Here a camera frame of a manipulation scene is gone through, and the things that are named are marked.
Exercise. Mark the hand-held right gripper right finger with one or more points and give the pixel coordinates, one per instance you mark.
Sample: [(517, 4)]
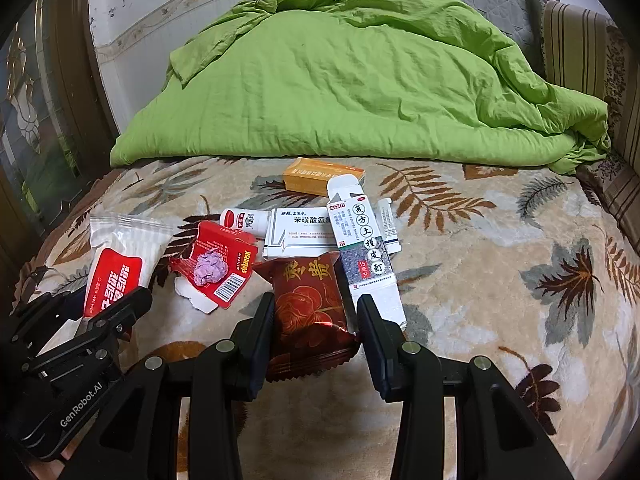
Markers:
[(380, 360)]

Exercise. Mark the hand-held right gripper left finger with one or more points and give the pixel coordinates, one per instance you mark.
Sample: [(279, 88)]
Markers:
[(257, 355)]

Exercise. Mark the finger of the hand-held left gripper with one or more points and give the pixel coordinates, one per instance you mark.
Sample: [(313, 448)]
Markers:
[(45, 310), (115, 315)]

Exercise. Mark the white red wipes packet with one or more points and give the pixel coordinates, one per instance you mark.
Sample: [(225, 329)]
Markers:
[(115, 265)]

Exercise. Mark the dark red snack packet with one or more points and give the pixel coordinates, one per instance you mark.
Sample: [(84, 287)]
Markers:
[(305, 310)]

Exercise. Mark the torn red carton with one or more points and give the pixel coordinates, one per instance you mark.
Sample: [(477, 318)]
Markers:
[(230, 260)]

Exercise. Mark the purple paper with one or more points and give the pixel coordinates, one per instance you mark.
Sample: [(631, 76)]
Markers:
[(210, 266)]

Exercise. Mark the tall white blue medicine box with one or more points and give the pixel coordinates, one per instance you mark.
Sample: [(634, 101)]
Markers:
[(365, 250)]

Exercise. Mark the leaf print blanket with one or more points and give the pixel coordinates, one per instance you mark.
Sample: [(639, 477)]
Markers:
[(475, 270)]

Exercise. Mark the small white red bottle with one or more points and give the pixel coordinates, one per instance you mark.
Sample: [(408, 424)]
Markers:
[(245, 221)]

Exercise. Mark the small white tube box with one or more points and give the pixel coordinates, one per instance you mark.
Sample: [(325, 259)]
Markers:
[(389, 225)]

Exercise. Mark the orange box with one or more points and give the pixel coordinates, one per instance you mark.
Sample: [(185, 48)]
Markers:
[(310, 177)]

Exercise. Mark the wooden glass panel door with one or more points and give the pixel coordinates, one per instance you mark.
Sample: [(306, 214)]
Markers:
[(30, 110)]

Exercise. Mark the green quilt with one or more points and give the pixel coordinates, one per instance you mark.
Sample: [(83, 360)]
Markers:
[(325, 85)]

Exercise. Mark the flat striped cushion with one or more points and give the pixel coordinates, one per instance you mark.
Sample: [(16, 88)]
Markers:
[(615, 195)]

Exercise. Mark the large striped cushion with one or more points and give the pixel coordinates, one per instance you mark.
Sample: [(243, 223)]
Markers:
[(580, 50)]

